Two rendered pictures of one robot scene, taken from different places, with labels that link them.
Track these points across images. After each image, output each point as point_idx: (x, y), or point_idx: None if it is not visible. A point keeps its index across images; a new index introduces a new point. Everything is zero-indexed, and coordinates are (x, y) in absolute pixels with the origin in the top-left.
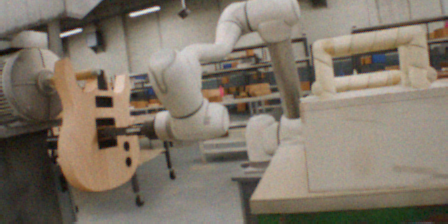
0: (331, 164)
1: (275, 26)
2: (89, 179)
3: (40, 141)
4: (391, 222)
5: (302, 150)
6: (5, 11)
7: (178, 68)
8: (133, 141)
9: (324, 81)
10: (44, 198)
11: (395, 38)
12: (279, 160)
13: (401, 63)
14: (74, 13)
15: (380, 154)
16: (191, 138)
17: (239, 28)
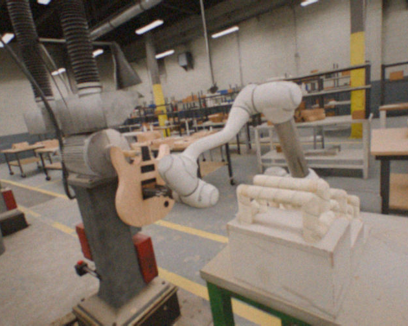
0: (245, 266)
1: (275, 112)
2: (135, 220)
3: (114, 184)
4: (283, 319)
5: None
6: (76, 116)
7: (173, 172)
8: None
9: (241, 214)
10: (118, 218)
11: (289, 201)
12: None
13: None
14: (113, 125)
15: (274, 274)
16: (192, 206)
17: (247, 112)
